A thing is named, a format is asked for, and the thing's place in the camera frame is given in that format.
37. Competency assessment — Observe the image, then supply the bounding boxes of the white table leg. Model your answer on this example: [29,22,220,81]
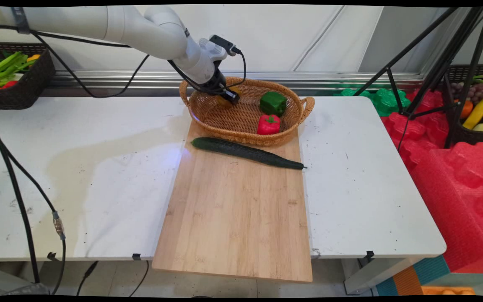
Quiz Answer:
[344,257,415,294]

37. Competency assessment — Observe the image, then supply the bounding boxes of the dark green cucumber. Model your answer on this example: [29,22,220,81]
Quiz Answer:
[191,137,308,170]

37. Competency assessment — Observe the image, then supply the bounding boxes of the yellow toy banana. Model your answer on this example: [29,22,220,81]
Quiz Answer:
[462,94,483,130]

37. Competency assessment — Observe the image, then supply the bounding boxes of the teal and orange floor mat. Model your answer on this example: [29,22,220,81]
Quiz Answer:
[375,255,452,297]

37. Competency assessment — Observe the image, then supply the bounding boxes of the large red foam mat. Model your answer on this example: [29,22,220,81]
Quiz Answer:
[409,142,483,273]

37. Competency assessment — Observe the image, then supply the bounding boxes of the black woven fruit basket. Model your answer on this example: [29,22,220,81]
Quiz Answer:
[445,64,483,147]

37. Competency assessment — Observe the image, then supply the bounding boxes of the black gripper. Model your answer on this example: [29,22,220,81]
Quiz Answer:
[201,67,241,106]

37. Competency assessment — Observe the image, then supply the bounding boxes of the green toy celery stalks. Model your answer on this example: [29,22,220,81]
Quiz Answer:
[0,51,37,83]

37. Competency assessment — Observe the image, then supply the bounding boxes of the thick black hanging cable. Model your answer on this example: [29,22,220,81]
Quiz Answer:
[0,108,42,284]

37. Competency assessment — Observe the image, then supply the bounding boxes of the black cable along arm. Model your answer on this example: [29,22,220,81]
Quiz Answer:
[0,24,208,99]

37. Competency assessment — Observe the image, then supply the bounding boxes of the red toy bell pepper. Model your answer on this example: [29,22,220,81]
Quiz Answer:
[257,114,281,135]

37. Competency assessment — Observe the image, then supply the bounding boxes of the green foam mat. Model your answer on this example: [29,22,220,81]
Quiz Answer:
[334,86,412,117]

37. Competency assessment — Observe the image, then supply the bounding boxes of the black camera tripod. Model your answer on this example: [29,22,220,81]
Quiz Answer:
[353,6,483,150]

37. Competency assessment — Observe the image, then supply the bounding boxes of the green toy bell pepper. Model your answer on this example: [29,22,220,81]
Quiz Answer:
[260,91,287,117]

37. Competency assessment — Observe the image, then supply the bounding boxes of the black woven vegetable basket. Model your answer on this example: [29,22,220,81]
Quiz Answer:
[0,42,56,111]

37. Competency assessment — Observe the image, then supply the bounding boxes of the black strap on arm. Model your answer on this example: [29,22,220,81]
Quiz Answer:
[11,6,31,35]

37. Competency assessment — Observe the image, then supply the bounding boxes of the yellow toy bell pepper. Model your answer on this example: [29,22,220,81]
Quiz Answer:
[218,86,242,108]

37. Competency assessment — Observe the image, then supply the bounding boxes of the oval wicker basket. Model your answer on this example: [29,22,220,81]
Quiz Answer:
[179,77,315,147]

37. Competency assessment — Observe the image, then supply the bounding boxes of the thin cable with metal connector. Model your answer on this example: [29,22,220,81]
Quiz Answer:
[0,141,67,295]

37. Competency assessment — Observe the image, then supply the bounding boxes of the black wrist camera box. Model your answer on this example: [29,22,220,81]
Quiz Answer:
[209,35,242,55]

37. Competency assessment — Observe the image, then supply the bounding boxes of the metal wall rail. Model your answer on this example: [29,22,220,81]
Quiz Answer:
[42,70,425,91]

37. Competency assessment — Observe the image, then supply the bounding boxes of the small red foam mat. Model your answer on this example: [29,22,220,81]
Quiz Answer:
[382,88,456,170]

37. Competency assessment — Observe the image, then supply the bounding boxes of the black cable under table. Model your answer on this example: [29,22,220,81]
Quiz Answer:
[129,260,150,297]

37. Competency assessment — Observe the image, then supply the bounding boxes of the short black camera cable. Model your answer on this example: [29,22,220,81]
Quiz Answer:
[225,49,247,90]

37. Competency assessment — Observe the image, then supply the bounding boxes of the bamboo cutting board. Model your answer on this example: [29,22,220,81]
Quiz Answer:
[152,120,313,283]

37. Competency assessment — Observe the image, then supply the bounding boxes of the purple toy grapes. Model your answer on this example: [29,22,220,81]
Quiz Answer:
[451,83,483,105]

